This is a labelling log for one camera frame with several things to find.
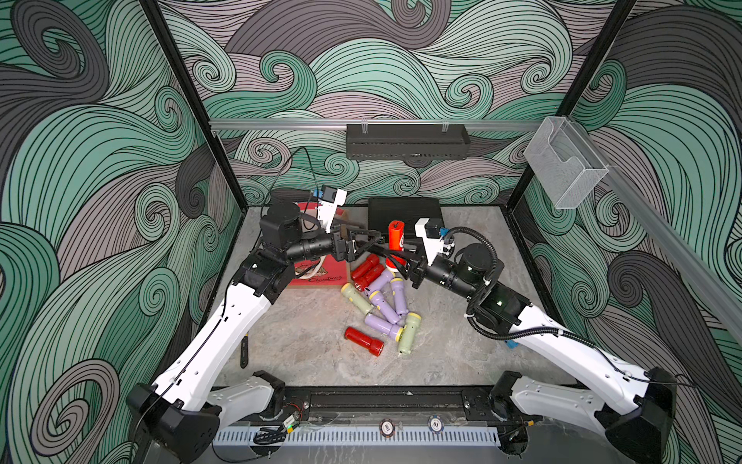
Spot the red flashlight dark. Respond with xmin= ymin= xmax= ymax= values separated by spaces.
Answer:
xmin=344 ymin=327 xmax=385 ymax=357

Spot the red flashlight white rim logo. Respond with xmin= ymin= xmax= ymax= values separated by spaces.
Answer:
xmin=386 ymin=220 xmax=406 ymax=273

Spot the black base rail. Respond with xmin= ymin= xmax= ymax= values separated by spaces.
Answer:
xmin=254 ymin=385 xmax=610 ymax=423

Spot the black tool on table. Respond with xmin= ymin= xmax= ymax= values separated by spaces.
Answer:
xmin=240 ymin=334 xmax=249 ymax=368

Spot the green flashlight left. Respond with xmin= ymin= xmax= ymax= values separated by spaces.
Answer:
xmin=340 ymin=282 xmax=374 ymax=317

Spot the purple flashlight top left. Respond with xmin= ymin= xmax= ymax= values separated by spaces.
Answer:
xmin=366 ymin=270 xmax=395 ymax=296

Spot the purple flashlight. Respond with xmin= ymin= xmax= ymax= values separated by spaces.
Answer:
xmin=390 ymin=278 xmax=409 ymax=317
xmin=364 ymin=313 xmax=404 ymax=341
xmin=369 ymin=290 xmax=401 ymax=325
xmin=366 ymin=270 xmax=395 ymax=296

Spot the green flashlight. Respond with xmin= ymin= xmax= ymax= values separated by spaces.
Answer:
xmin=398 ymin=312 xmax=422 ymax=355
xmin=340 ymin=282 xmax=374 ymax=317

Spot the black microphone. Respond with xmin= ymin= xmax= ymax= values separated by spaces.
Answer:
xmin=363 ymin=244 xmax=407 ymax=267

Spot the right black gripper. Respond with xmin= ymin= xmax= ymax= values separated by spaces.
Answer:
xmin=387 ymin=238 xmax=480 ymax=304

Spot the red flashlight top upper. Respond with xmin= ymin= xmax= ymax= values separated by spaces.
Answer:
xmin=351 ymin=254 xmax=379 ymax=281

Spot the white slotted cable duct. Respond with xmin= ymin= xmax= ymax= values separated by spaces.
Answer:
xmin=213 ymin=425 xmax=502 ymax=449

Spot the clear plastic wall bin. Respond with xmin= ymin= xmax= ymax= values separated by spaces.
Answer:
xmin=524 ymin=116 xmax=609 ymax=210

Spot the purple flashlight lower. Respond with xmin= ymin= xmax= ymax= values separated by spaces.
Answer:
xmin=364 ymin=313 xmax=404 ymax=341

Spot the black hard case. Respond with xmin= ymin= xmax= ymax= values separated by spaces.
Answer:
xmin=368 ymin=197 xmax=442 ymax=239

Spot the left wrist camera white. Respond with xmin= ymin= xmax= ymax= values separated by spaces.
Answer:
xmin=316 ymin=185 xmax=348 ymax=233

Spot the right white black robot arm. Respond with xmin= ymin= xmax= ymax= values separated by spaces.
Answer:
xmin=371 ymin=243 xmax=677 ymax=463

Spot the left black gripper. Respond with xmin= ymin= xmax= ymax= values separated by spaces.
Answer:
xmin=279 ymin=218 xmax=376 ymax=269

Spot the red jute tote bag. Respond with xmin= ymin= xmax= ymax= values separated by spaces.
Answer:
xmin=289 ymin=201 xmax=350 ymax=288

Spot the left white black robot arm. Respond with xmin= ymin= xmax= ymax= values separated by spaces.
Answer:
xmin=127 ymin=202 xmax=383 ymax=463

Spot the green flashlight right lower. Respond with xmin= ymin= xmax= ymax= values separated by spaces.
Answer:
xmin=398 ymin=312 xmax=422 ymax=355

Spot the red flashlight top lower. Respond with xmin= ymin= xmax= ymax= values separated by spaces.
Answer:
xmin=355 ymin=264 xmax=386 ymax=292

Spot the purple flashlight top right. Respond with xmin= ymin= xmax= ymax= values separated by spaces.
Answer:
xmin=390 ymin=278 xmax=409 ymax=317

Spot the black wall shelf tray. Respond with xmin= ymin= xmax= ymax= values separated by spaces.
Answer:
xmin=345 ymin=123 xmax=471 ymax=160

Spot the purple flashlight middle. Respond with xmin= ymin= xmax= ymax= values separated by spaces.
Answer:
xmin=369 ymin=290 xmax=401 ymax=325

